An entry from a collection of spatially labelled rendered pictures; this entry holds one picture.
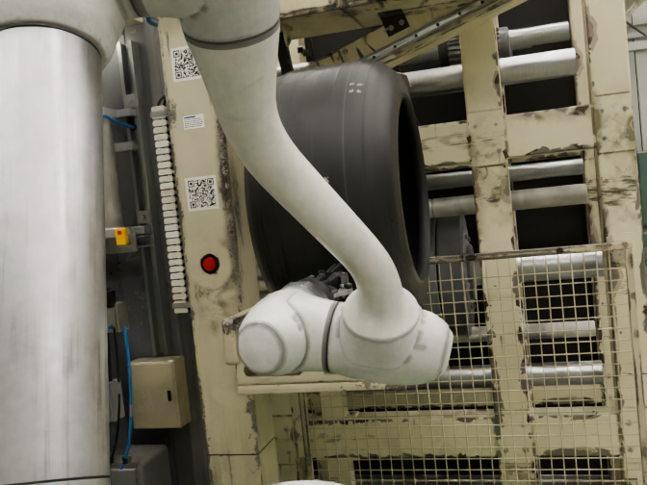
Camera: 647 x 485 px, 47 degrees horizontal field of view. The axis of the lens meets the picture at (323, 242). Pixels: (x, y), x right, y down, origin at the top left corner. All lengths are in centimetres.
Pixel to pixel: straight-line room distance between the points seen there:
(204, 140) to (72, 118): 105
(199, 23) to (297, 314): 44
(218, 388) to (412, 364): 81
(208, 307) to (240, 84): 99
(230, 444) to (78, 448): 120
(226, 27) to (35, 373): 36
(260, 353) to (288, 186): 25
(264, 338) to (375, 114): 59
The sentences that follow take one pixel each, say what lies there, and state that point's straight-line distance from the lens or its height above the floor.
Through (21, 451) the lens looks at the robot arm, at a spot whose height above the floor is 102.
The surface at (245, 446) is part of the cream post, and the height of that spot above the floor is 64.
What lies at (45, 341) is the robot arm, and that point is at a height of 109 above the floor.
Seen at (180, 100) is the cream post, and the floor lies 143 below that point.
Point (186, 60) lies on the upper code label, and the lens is 172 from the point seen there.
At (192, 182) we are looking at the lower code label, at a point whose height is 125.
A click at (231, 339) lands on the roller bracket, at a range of 156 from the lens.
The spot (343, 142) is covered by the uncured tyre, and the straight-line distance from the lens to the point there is 138.
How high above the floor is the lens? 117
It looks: 3 degrees down
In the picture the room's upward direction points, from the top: 6 degrees counter-clockwise
